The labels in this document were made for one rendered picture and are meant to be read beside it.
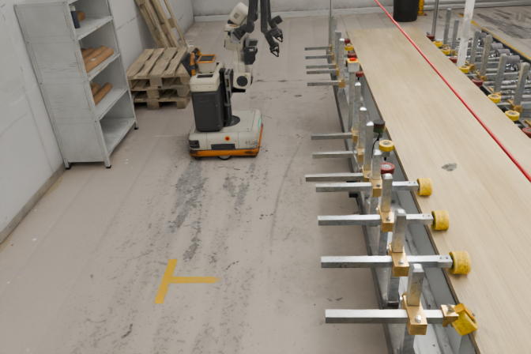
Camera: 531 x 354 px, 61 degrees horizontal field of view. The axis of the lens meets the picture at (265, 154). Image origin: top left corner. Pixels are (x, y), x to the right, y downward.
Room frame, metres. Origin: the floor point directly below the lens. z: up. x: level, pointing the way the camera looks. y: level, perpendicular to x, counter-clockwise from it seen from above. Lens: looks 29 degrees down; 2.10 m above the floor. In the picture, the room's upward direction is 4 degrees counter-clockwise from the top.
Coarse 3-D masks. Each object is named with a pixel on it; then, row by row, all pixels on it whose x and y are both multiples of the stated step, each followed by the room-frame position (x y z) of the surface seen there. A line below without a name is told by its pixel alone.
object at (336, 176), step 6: (306, 174) 2.01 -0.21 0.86; (312, 174) 2.01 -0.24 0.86; (318, 174) 2.00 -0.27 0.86; (324, 174) 2.00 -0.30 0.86; (330, 174) 1.99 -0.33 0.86; (336, 174) 1.99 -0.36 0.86; (342, 174) 1.99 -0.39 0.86; (348, 174) 1.98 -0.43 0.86; (354, 174) 1.98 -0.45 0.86; (360, 174) 1.97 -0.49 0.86; (306, 180) 1.98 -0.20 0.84; (312, 180) 1.98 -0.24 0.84; (318, 180) 1.98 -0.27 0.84; (324, 180) 1.98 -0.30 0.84; (330, 180) 1.97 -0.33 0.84; (336, 180) 1.97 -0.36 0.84; (342, 180) 1.97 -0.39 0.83; (348, 180) 1.96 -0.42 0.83; (354, 180) 1.96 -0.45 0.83; (360, 180) 1.96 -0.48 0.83
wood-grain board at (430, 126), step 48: (384, 48) 4.06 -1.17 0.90; (432, 48) 3.95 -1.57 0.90; (384, 96) 2.90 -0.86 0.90; (432, 96) 2.84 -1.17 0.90; (480, 96) 2.78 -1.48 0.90; (432, 144) 2.17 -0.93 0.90; (480, 144) 2.13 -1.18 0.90; (528, 144) 2.09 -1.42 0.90; (432, 192) 1.71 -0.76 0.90; (480, 192) 1.68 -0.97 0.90; (528, 192) 1.66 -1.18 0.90; (432, 240) 1.39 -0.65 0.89; (480, 240) 1.36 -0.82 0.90; (528, 240) 1.34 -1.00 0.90; (480, 288) 1.11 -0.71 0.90; (528, 288) 1.10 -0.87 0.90; (480, 336) 0.92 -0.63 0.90; (528, 336) 0.91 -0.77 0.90
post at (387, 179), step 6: (384, 174) 1.52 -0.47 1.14; (390, 174) 1.52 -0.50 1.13; (384, 180) 1.50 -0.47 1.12; (390, 180) 1.49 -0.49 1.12; (384, 186) 1.50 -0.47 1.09; (390, 186) 1.49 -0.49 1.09; (384, 192) 1.50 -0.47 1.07; (390, 192) 1.49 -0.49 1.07; (384, 198) 1.50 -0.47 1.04; (390, 198) 1.49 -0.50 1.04; (384, 204) 1.50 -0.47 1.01; (384, 210) 1.50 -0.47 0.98; (378, 228) 1.52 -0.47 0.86; (378, 234) 1.51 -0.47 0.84; (384, 234) 1.49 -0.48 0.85; (378, 240) 1.50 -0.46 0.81; (384, 240) 1.49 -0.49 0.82; (378, 246) 1.50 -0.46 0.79; (384, 246) 1.49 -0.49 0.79; (378, 252) 1.50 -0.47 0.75; (384, 252) 1.49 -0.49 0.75
